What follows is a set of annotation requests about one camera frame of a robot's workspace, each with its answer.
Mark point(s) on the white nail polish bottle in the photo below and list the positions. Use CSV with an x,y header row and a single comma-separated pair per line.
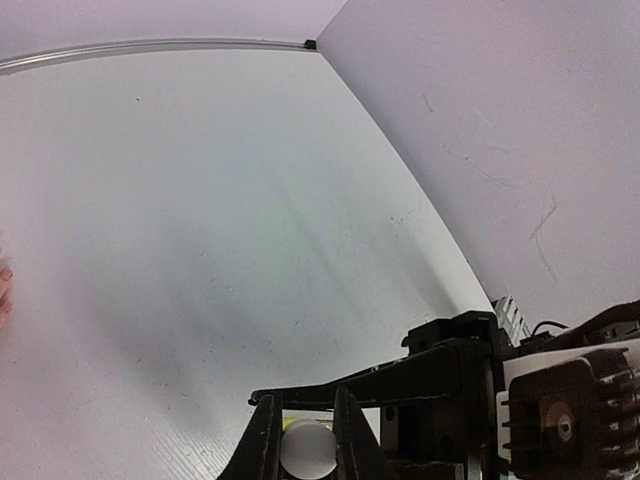
x,y
308,450

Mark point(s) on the aluminium back table rail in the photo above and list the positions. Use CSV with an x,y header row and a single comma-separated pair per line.
x,y
22,63

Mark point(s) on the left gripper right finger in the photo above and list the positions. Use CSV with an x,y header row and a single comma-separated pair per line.
x,y
358,454

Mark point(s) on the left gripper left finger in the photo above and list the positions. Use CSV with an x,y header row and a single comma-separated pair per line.
x,y
257,455

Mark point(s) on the mannequin hand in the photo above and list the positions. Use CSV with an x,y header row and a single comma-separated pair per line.
x,y
6,289

